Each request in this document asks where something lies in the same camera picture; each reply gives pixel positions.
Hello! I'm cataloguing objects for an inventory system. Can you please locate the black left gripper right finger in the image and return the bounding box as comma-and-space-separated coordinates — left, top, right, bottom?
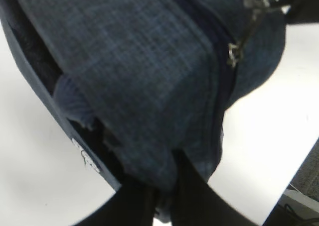
170, 150, 255, 226

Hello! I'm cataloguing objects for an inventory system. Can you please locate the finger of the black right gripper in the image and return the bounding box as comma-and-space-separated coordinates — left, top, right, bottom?
282, 0, 319, 24

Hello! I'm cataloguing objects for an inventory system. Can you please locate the dark blue lunch bag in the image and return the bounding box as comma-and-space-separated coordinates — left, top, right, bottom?
0, 0, 286, 224

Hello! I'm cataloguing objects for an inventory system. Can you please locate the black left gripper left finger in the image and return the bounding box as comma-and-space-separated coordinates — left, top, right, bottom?
76, 180, 156, 226

